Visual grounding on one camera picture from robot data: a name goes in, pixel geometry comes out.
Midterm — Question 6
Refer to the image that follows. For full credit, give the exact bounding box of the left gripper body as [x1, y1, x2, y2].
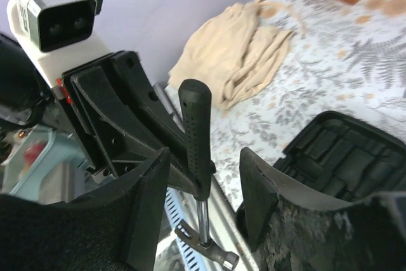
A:
[57, 53, 150, 177]

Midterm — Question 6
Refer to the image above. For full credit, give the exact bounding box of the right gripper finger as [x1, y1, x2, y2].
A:
[239, 148, 405, 270]
[1, 148, 170, 270]

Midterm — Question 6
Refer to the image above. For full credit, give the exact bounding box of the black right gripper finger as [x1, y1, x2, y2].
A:
[70, 67, 159, 163]
[110, 51, 199, 195]

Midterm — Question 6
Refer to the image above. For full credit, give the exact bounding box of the steel claw hammer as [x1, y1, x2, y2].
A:
[174, 79, 239, 270]

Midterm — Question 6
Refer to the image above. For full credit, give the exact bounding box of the black plastic tool case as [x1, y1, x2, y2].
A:
[272, 110, 405, 202]

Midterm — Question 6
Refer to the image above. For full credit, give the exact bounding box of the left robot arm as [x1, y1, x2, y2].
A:
[1, 35, 169, 180]

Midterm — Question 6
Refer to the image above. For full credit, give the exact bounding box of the cream cloth bag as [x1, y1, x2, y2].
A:
[168, 0, 306, 110]

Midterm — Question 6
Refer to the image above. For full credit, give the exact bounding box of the floral table cloth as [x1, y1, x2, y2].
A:
[211, 0, 405, 244]

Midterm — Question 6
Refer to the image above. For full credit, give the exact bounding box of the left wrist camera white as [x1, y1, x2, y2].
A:
[7, 0, 110, 88]

